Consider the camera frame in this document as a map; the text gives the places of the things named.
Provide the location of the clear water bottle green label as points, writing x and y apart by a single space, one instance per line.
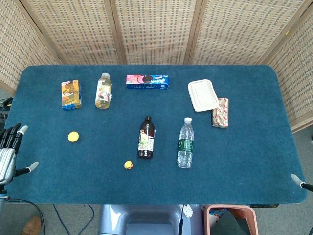
185 144

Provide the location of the pink bin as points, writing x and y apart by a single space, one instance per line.
244 213

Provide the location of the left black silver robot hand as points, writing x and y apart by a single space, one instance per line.
6 161

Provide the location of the orange blue drink carton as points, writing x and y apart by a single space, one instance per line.
71 94

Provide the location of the white lidded lunch box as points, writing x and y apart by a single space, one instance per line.
203 95

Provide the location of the red white snack pack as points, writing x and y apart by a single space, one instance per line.
220 113

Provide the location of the yellow rubber duck toy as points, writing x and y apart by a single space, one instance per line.
128 165

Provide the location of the dark brown drink bottle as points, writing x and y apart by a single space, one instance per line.
146 139

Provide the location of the colourful box under stool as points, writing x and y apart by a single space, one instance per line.
217 211

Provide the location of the thin black rod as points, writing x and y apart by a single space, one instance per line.
181 220

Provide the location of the blue carpet table mat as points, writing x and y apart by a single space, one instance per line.
220 159

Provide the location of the brown shoe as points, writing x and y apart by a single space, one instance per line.
31 225

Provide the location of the yellow tea bottle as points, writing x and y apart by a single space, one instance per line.
103 92

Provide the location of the grey blue robot torso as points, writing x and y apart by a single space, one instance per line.
149 219

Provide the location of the woven bamboo screen panel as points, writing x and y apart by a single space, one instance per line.
73 29
244 29
296 61
19 41
156 29

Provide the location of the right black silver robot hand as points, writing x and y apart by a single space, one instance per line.
297 180

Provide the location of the yellow round disc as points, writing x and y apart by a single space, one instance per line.
73 136

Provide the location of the blue pink cookie box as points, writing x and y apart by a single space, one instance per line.
147 82

